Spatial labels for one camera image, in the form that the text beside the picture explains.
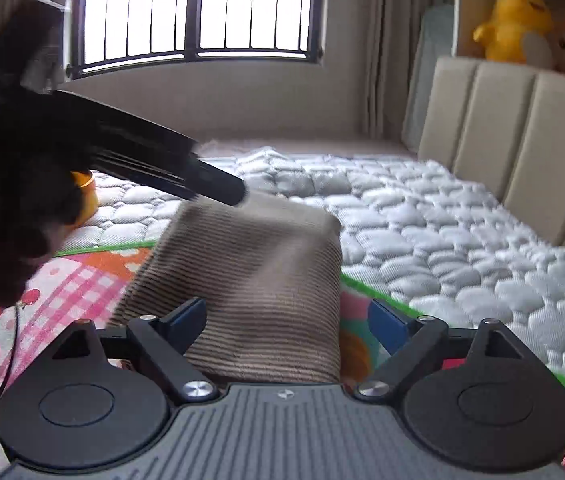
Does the brown striped knit garment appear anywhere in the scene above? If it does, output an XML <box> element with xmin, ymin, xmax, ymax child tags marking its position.
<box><xmin>107</xmin><ymin>190</ymin><xmax>344</xmax><ymax>387</ymax></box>

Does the orange round plastic container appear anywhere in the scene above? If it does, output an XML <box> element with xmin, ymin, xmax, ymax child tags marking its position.
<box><xmin>70</xmin><ymin>170</ymin><xmax>99</xmax><ymax>229</ymax></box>

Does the colourful cartoon printed mat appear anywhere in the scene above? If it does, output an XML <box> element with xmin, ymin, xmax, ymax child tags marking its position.
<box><xmin>0</xmin><ymin>240</ymin><xmax>565</xmax><ymax>480</ymax></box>

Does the person's left hand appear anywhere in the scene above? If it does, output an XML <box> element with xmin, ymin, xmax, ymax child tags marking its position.
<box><xmin>0</xmin><ymin>141</ymin><xmax>89</xmax><ymax>309</ymax></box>

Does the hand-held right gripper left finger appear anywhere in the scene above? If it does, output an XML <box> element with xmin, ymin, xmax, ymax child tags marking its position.
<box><xmin>50</xmin><ymin>297</ymin><xmax>219</xmax><ymax>404</ymax></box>

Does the beige padded headboard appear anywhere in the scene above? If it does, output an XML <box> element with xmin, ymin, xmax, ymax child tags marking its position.
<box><xmin>403</xmin><ymin>55</ymin><xmax>565</xmax><ymax>262</ymax></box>

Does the yellow plush duck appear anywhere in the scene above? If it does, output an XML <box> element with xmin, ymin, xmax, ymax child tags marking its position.
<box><xmin>473</xmin><ymin>0</ymin><xmax>557</xmax><ymax>69</ymax></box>

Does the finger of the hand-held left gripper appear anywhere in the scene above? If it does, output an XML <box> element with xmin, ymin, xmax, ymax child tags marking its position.
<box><xmin>51</xmin><ymin>89</ymin><xmax>249</xmax><ymax>207</ymax></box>

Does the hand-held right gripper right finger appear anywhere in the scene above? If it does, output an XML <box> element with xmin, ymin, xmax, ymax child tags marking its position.
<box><xmin>355</xmin><ymin>300</ymin><xmax>531</xmax><ymax>404</ymax></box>

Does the window with black bars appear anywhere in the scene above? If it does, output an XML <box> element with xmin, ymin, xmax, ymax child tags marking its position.
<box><xmin>65</xmin><ymin>0</ymin><xmax>327</xmax><ymax>81</ymax></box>

